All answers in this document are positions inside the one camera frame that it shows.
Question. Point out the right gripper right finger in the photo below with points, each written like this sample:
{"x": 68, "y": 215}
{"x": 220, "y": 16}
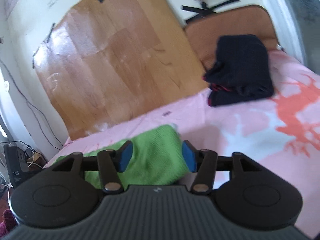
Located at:
{"x": 202, "y": 162}

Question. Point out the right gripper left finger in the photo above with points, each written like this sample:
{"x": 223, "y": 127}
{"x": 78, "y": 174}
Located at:
{"x": 110, "y": 164}

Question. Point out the green navy striped knit sweater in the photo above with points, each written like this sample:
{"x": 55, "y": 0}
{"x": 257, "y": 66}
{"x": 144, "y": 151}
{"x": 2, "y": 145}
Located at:
{"x": 157, "y": 154}

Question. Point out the dark navy red garment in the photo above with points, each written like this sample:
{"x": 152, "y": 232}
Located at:
{"x": 240, "y": 72}

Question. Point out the pink printed bed sheet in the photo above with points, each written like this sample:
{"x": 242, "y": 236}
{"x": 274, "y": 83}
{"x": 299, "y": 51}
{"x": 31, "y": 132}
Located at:
{"x": 281, "y": 133}

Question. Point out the black box with white text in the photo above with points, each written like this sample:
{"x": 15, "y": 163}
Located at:
{"x": 18, "y": 169}

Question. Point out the wood grain board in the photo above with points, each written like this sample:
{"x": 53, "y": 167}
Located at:
{"x": 109, "y": 61}

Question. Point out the brown cushion headboard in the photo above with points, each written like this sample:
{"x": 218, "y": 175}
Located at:
{"x": 204, "y": 34}

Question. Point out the white window frame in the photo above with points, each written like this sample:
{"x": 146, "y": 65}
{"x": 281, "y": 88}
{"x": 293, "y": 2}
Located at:
{"x": 297, "y": 27}

